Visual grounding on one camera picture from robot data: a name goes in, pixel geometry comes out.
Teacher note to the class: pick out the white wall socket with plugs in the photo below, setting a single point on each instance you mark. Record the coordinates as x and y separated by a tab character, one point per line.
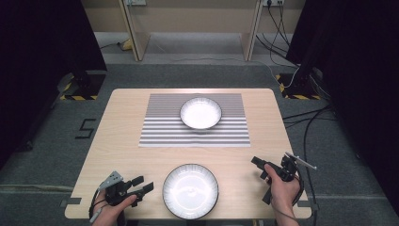
273	2

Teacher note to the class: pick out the black curtain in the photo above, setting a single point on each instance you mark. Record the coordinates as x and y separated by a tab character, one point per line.
360	78
37	62

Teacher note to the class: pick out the yellow floor object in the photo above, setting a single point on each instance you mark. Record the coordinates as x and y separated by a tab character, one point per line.
126	45

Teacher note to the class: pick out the black stand base hazard tape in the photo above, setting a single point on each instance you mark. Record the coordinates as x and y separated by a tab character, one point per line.
83	89
298	91

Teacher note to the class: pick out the person's right hand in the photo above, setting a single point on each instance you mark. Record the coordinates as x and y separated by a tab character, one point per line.
284	196

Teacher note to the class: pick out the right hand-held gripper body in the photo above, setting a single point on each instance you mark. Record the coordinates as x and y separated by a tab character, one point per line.
288	171

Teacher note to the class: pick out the person's left hand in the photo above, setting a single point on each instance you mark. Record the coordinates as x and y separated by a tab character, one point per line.
108	215

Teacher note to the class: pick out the large white plate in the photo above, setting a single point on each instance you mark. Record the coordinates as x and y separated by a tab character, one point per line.
190	191

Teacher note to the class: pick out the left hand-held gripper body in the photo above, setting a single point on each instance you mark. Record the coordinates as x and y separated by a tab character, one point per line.
116	191

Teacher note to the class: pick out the white bowl with dark rim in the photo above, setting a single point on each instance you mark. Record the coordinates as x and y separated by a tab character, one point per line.
200	113

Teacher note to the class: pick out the grey striped placemat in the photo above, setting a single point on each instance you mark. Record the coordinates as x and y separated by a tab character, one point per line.
163	132

